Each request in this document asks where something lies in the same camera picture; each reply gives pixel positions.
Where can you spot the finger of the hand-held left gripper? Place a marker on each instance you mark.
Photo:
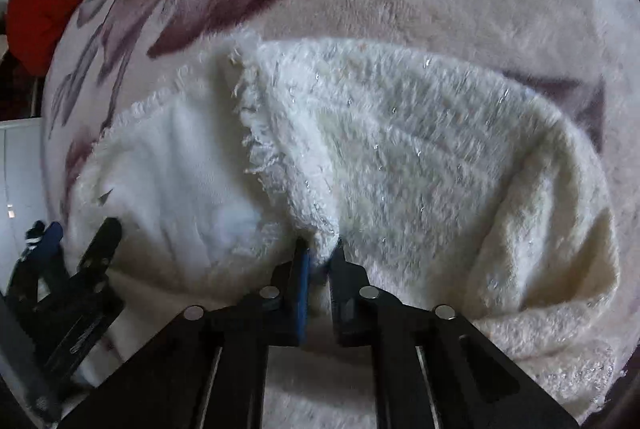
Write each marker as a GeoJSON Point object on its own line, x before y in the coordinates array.
{"type": "Point", "coordinates": [102, 244]}
{"type": "Point", "coordinates": [51, 254]}

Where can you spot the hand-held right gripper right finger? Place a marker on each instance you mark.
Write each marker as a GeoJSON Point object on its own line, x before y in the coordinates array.
{"type": "Point", "coordinates": [345, 299]}

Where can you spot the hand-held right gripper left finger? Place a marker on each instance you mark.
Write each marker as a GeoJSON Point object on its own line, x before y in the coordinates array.
{"type": "Point", "coordinates": [301, 294]}

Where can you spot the white towel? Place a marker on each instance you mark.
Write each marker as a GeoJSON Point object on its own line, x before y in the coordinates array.
{"type": "Point", "coordinates": [400, 159]}

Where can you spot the white sliding-door wardrobe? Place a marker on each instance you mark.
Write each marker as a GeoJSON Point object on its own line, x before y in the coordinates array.
{"type": "Point", "coordinates": [20, 169]}

